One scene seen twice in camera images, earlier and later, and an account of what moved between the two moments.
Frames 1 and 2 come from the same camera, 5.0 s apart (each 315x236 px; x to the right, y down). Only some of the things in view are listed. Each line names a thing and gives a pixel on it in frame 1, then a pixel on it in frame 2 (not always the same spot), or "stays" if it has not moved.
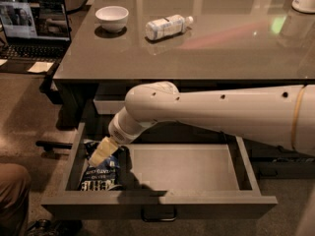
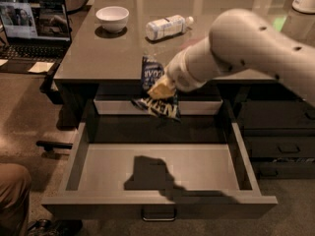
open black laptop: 34,28 stays
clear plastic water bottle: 167,27 stays
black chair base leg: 47,146 stays
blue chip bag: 106,175 to 152,72
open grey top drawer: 178,173 stays
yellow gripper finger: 107,147 to 163,88
